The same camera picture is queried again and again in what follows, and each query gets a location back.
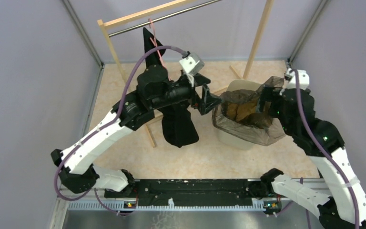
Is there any dark translucent trash bag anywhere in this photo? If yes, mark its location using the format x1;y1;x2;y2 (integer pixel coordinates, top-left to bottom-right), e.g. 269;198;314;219
212;76;286;146

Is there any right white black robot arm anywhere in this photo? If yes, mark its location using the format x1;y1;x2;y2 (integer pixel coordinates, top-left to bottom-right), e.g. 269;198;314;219
257;86;366;229

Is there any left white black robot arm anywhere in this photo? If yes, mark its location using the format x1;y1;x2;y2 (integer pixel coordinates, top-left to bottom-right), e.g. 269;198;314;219
51;65;222;197

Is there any beige plastic trash bin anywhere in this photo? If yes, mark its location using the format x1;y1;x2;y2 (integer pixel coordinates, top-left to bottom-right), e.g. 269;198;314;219
216;79;261;150

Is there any black t-shirt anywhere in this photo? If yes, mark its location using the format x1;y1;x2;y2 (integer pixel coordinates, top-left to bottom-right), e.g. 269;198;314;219
136;28;211;148

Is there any metal hanging rod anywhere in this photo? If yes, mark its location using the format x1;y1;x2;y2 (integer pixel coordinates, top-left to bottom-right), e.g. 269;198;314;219
109;0;221;38

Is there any wooden clothes rack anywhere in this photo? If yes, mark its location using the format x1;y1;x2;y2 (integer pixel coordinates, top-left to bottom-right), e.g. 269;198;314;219
97;0;275;148

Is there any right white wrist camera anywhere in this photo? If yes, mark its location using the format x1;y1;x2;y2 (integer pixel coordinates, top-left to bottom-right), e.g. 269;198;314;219
284;68;310;90

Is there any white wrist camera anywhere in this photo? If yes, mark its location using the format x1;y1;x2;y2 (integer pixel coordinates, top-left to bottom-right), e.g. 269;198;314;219
179;52;205;87
284;68;310;90

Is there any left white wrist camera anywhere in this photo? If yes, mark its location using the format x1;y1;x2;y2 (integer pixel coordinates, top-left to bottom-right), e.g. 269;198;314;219
179;52;205;87

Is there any pink wire hanger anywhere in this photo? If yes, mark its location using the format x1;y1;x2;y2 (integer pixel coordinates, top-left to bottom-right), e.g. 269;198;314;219
147;18;171;81

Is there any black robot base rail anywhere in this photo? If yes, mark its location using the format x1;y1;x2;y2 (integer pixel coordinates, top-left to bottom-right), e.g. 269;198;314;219
129;178;282;208

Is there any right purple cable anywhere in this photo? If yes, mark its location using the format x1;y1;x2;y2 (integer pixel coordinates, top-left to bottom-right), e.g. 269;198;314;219
288;68;360;229

